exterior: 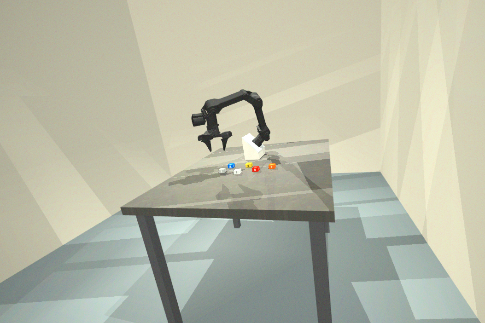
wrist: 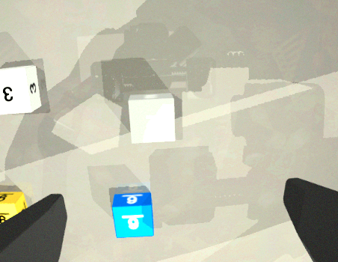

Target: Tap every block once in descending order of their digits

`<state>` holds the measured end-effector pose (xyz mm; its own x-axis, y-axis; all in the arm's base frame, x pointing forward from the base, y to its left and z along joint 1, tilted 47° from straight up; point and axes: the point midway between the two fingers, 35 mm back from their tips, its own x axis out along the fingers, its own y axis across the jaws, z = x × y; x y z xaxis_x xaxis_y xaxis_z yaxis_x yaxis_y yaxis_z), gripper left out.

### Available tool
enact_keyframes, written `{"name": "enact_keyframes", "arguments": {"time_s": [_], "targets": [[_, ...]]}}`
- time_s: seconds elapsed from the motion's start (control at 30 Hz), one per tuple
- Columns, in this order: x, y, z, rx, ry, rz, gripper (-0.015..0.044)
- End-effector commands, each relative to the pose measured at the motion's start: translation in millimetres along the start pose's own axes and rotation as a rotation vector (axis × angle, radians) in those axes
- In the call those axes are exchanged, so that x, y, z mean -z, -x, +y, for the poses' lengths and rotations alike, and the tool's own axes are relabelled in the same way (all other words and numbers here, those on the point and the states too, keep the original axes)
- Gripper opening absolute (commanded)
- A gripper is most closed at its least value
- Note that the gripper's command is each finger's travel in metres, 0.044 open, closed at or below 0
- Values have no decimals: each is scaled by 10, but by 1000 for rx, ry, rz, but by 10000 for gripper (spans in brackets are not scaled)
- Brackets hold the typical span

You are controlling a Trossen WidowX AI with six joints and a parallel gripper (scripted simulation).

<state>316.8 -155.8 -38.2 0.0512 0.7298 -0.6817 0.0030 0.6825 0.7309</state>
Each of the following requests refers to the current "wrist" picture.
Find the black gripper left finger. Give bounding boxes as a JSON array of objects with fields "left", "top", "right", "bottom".
[{"left": 0, "top": 194, "right": 67, "bottom": 262}]

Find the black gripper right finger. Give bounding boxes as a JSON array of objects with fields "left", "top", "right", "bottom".
[{"left": 283, "top": 178, "right": 338, "bottom": 262}]

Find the yellow block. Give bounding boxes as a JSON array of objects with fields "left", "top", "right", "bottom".
[{"left": 0, "top": 192, "right": 28, "bottom": 224}]

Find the blue block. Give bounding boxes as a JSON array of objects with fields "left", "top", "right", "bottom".
[{"left": 112, "top": 193, "right": 154, "bottom": 237}]

